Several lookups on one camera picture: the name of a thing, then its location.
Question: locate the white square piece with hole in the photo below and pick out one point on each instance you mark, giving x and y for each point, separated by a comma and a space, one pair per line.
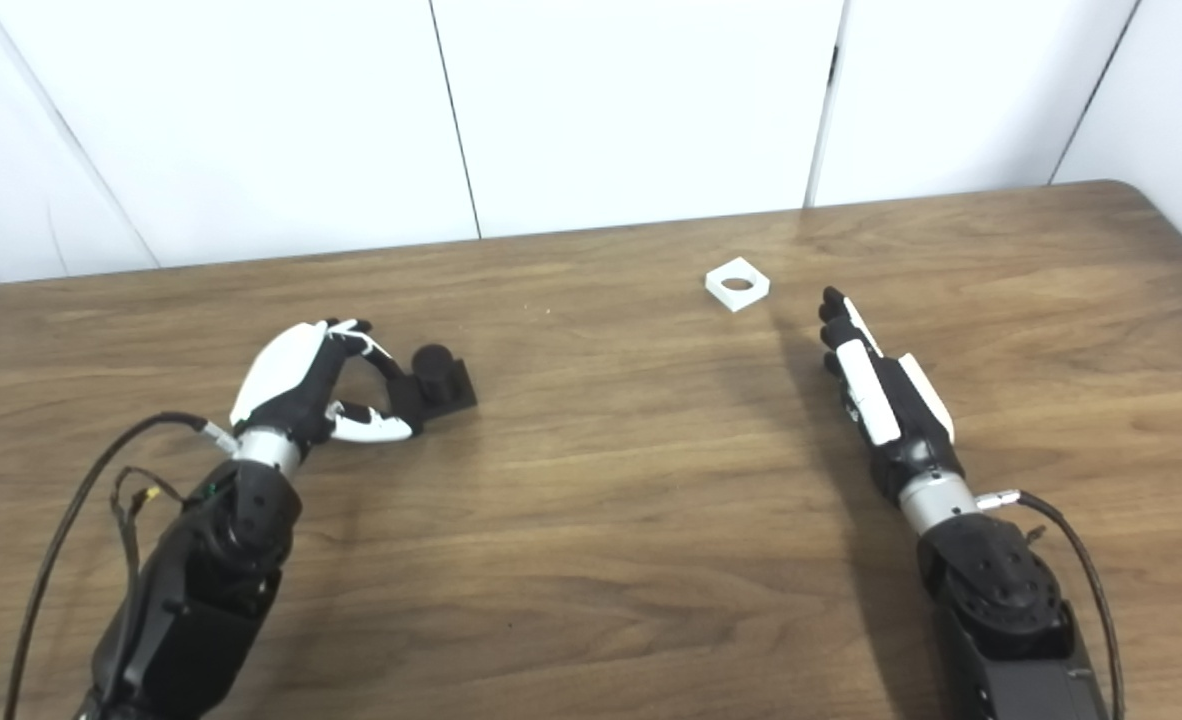
751, 297

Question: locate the white and black left hand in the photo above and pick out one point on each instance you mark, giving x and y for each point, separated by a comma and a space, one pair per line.
286, 375

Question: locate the white and black right hand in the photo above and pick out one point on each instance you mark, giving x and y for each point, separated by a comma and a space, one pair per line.
906, 430

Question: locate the black peg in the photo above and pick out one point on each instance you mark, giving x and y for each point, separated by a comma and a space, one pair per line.
441, 385

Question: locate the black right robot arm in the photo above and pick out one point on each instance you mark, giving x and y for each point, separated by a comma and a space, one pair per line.
1006, 600

